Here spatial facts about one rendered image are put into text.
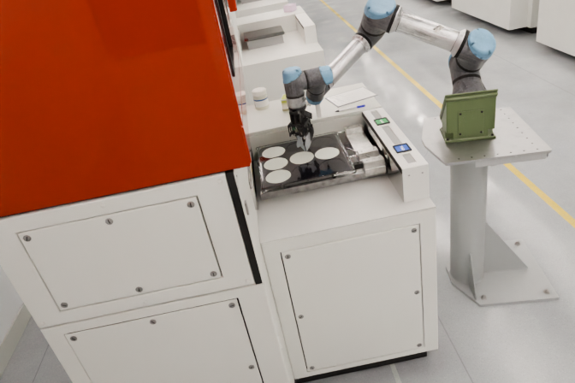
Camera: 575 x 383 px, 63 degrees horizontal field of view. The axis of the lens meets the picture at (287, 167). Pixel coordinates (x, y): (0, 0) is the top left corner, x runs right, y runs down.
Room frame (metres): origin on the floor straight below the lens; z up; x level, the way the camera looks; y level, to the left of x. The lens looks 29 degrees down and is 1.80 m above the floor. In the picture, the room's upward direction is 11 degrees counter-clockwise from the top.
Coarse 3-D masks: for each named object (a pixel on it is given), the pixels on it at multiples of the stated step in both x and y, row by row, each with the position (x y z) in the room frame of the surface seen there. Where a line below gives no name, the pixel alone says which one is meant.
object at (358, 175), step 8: (344, 176) 1.57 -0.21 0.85; (352, 176) 1.57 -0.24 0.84; (360, 176) 1.57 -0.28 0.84; (368, 176) 1.57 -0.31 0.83; (304, 184) 1.57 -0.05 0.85; (312, 184) 1.57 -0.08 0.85; (320, 184) 1.57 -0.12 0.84; (328, 184) 1.57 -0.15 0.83; (336, 184) 1.57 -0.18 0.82; (264, 192) 1.57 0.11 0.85; (272, 192) 1.57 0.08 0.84; (280, 192) 1.57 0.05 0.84; (288, 192) 1.57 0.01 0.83; (296, 192) 1.57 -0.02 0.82
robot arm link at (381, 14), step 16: (368, 0) 1.94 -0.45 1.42; (384, 0) 1.91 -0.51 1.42; (368, 16) 1.91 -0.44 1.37; (384, 16) 1.87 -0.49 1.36; (400, 16) 1.88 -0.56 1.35; (416, 16) 1.88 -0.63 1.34; (368, 32) 1.96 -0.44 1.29; (384, 32) 1.97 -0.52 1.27; (400, 32) 1.89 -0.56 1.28; (416, 32) 1.85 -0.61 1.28; (432, 32) 1.83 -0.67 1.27; (448, 32) 1.81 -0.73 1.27; (464, 32) 1.79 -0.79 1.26; (480, 32) 1.78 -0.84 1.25; (448, 48) 1.81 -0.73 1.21; (464, 48) 1.76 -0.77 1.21; (480, 48) 1.73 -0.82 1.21; (464, 64) 1.80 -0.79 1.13; (480, 64) 1.77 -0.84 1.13
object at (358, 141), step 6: (348, 138) 1.83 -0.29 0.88; (354, 138) 1.82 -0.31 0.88; (360, 138) 1.81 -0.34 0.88; (366, 138) 1.80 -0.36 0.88; (354, 144) 1.76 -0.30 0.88; (360, 144) 1.75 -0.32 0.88; (366, 144) 1.74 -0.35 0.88; (372, 168) 1.54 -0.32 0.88; (378, 168) 1.54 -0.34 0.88; (384, 168) 1.54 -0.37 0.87; (366, 174) 1.54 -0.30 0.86; (372, 174) 1.54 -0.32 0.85
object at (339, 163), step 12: (276, 144) 1.87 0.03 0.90; (288, 144) 1.85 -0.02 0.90; (312, 144) 1.80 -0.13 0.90; (324, 144) 1.78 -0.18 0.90; (336, 144) 1.76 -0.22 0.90; (276, 156) 1.75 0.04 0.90; (288, 156) 1.73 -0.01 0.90; (336, 156) 1.65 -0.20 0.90; (264, 168) 1.67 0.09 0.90; (288, 168) 1.63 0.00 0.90; (300, 168) 1.61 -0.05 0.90; (312, 168) 1.60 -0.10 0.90; (324, 168) 1.58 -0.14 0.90; (336, 168) 1.56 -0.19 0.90; (348, 168) 1.54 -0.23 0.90; (264, 180) 1.57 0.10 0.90; (288, 180) 1.54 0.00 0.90
